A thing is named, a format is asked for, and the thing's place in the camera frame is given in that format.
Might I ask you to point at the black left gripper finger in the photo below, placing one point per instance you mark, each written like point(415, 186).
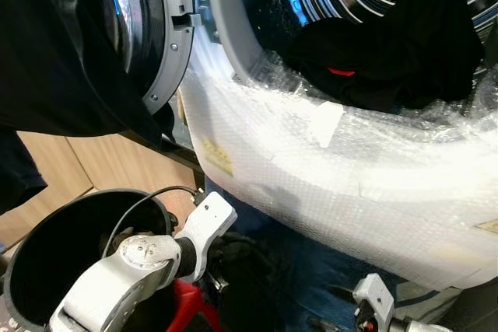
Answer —
point(261, 293)
point(257, 250)

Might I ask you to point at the blue denim jeans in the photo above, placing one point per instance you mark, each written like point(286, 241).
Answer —
point(311, 270)

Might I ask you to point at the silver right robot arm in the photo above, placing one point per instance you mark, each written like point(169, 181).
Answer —
point(408, 326)

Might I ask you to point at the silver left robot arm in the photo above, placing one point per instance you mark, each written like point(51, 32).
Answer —
point(109, 285)

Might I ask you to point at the white bubble-wrapped washing machine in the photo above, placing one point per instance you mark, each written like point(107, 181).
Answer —
point(350, 192)

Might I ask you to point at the yellow rectangular warning sticker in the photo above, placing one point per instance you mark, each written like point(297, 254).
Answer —
point(218, 157)

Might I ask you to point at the white tape patch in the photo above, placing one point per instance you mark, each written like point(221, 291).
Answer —
point(327, 124)

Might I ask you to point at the yellow triangle warning sticker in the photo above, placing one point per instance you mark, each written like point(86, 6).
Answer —
point(489, 226)

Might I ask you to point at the black round laundry bucket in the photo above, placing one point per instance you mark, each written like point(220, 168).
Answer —
point(54, 254)

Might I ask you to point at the grey-rimmed glass washer door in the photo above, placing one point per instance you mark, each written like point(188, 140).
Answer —
point(175, 44)

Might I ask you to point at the grey rubber door gasket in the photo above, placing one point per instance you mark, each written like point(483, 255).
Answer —
point(226, 21)

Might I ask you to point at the black garment with red tag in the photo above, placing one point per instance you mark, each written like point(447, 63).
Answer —
point(405, 52)

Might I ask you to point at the large black hanging cloth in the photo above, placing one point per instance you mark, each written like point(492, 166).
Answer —
point(47, 52)

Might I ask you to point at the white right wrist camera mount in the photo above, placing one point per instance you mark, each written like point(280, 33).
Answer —
point(375, 293)

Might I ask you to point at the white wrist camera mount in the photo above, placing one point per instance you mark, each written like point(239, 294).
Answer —
point(375, 293)
point(210, 219)

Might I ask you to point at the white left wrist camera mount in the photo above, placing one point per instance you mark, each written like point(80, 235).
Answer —
point(210, 219)

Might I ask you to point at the red bucket stand frame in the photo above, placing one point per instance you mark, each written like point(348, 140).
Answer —
point(187, 309)

